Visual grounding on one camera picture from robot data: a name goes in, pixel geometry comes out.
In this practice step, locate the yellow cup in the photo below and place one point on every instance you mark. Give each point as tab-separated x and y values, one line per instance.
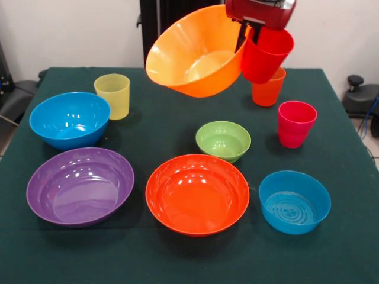
114	100

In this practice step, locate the deep blue bowl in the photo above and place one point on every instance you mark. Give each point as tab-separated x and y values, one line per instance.
68	118

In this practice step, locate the grey floor equipment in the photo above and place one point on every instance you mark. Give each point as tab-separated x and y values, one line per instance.
17	97

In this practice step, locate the green bowl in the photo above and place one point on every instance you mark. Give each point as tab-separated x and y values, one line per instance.
222	143

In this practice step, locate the grey machine base with knob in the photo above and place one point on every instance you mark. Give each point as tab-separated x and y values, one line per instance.
361	100

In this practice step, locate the light orange bowl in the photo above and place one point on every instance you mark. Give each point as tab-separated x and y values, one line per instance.
189	53

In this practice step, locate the orange cup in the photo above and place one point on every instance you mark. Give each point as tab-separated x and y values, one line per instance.
268	91

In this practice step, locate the red cup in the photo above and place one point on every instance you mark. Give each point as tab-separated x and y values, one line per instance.
266	59

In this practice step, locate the wide orange-red bowl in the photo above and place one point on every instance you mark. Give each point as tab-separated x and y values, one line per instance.
195	201

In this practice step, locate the small blue ringed bowl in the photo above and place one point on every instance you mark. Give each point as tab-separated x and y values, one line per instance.
296	207

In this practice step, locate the pink cup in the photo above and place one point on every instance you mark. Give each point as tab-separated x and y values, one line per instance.
296	130

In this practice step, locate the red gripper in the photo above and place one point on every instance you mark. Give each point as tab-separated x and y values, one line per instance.
251	12

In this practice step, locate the purple bowl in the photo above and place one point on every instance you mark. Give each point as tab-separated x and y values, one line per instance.
80	192

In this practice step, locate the dark green tablecloth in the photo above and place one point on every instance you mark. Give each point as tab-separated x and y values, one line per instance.
165	254

